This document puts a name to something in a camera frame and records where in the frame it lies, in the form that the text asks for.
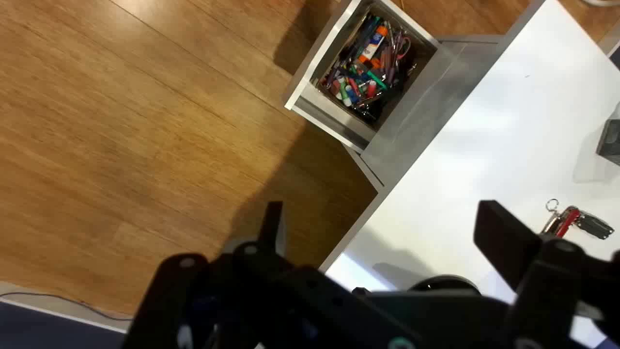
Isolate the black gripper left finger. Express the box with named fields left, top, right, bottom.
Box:
left=257, top=199, right=286, bottom=257

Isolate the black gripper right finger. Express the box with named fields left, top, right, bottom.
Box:
left=472, top=197, right=546, bottom=294

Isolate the white open drawer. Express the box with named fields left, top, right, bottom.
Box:
left=284, top=0, right=441, bottom=155

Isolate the pile of colourful markers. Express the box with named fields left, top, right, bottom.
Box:
left=317, top=11, right=414, bottom=124

